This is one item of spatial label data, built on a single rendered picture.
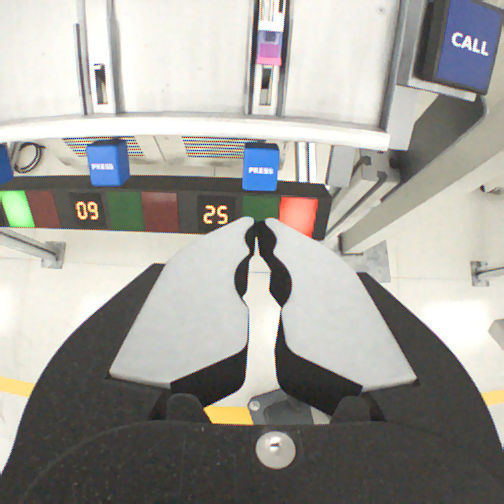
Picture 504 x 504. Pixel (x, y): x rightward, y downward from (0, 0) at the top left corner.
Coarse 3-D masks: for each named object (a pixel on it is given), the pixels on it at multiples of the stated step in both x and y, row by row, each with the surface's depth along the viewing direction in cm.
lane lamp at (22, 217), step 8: (0, 192) 22; (8, 192) 22; (16, 192) 22; (24, 192) 23; (8, 200) 23; (16, 200) 23; (24, 200) 23; (8, 208) 23; (16, 208) 23; (24, 208) 23; (8, 216) 24; (16, 216) 24; (24, 216) 24; (16, 224) 24; (24, 224) 24; (32, 224) 24
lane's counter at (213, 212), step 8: (200, 200) 23; (208, 200) 23; (216, 200) 23; (224, 200) 23; (232, 200) 23; (200, 208) 24; (208, 208) 24; (216, 208) 24; (224, 208) 24; (232, 208) 24; (200, 216) 24; (208, 216) 24; (216, 216) 24; (224, 216) 24; (232, 216) 24; (200, 224) 24; (208, 224) 24; (216, 224) 24; (224, 224) 24
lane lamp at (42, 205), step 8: (32, 192) 22; (40, 192) 23; (48, 192) 23; (32, 200) 23; (40, 200) 23; (48, 200) 23; (32, 208) 23; (40, 208) 23; (48, 208) 23; (56, 208) 23; (32, 216) 24; (40, 216) 24; (48, 216) 24; (56, 216) 24; (40, 224) 24; (48, 224) 24; (56, 224) 24
